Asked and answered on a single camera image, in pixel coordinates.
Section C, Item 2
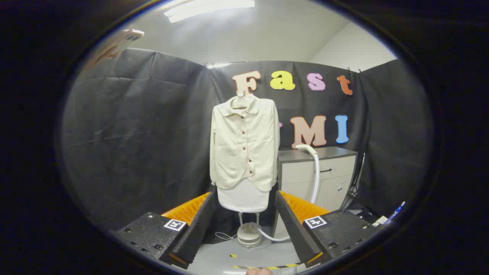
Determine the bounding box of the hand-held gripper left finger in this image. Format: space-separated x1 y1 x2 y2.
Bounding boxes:
115 192 216 270

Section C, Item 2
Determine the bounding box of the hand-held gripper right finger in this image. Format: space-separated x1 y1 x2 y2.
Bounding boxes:
274 190 382 268

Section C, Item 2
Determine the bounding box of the cream button-up shirt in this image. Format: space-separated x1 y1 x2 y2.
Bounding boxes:
209 95 280 193

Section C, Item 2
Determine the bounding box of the grey garment steamer base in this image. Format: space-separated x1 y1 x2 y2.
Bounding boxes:
237 212 263 248

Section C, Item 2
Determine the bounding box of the white clothes hanger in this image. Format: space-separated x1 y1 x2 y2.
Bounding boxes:
231 92 254 109

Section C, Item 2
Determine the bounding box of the yellow black floor tape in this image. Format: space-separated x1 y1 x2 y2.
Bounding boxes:
233 263 302 270

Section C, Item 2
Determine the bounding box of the grey and cream cabinet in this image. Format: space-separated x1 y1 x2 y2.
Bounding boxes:
274 147 358 238

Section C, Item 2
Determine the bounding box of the white ironing board cover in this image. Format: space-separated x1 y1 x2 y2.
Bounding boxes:
217 179 270 213

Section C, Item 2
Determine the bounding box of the black box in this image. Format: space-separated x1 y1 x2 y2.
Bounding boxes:
348 208 377 224

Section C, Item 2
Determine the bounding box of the blue white pen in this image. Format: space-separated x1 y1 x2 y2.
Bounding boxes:
384 201 405 224

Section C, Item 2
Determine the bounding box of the ceiling light panel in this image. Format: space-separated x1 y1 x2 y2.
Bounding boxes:
164 0 256 23

